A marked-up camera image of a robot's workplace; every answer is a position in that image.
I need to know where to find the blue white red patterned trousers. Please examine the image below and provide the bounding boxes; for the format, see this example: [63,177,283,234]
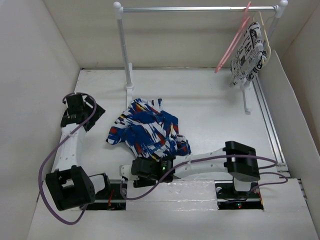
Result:
[106,98,192,161]

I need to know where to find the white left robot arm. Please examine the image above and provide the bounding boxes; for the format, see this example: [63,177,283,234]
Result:
[45,93,112,211]

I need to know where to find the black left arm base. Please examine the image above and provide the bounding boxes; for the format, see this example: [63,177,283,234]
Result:
[86,180,126,211]

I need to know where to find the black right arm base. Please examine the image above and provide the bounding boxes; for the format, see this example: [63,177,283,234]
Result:
[215,182,264,210]

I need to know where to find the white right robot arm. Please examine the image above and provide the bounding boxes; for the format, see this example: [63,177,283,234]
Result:
[128,141,261,197]

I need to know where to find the cream plastic hanger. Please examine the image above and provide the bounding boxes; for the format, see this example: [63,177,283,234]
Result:
[258,11,272,67]

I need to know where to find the pink plastic hanger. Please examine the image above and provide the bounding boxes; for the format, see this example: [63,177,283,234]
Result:
[214,1,252,74]

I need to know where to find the black white printed garment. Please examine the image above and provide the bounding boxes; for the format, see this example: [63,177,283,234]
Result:
[229,22,268,88]

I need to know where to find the white metal clothes rack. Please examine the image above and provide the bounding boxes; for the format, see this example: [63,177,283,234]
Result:
[113,0,288,114]

